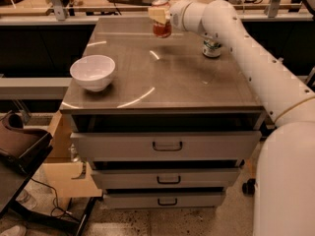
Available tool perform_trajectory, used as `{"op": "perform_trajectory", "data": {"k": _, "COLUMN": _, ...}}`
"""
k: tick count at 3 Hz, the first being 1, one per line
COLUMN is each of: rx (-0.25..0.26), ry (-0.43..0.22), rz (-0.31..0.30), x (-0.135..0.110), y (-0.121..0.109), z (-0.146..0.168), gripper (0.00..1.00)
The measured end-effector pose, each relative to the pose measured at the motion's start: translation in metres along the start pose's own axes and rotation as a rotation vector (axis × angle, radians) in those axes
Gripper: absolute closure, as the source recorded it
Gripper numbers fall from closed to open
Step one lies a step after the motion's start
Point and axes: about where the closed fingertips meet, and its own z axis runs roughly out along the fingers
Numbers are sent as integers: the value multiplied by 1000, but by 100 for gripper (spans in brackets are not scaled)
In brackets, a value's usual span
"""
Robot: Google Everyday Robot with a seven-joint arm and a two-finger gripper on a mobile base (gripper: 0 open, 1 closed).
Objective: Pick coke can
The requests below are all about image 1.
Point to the grey drawer cabinet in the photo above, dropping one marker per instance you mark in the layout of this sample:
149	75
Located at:
162	85

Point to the green white 7up can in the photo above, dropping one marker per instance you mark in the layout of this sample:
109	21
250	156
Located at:
211	48

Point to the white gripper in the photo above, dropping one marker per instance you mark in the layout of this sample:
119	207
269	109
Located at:
176	18

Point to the middle grey drawer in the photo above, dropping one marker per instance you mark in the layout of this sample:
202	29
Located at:
164	178

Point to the brown black chair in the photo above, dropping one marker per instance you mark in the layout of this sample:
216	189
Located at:
22	151

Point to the red coke can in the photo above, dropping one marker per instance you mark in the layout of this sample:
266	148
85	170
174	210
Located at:
161	30

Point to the top grey drawer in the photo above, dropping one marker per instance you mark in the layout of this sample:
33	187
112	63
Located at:
165	146

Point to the grey drawer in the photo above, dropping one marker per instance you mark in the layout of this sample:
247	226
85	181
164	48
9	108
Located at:
164	200
164	178
165	146

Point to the cardboard box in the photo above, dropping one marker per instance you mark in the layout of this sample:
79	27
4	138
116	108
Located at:
71	179

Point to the white bowl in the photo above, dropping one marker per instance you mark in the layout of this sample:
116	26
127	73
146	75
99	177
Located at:
94	72

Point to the black office chair base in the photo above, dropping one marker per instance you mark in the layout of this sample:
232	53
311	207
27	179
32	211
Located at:
248	188

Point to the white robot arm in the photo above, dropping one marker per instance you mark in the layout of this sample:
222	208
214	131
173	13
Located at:
284	198

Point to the bottom grey drawer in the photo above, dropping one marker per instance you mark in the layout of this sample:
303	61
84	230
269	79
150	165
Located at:
164	200

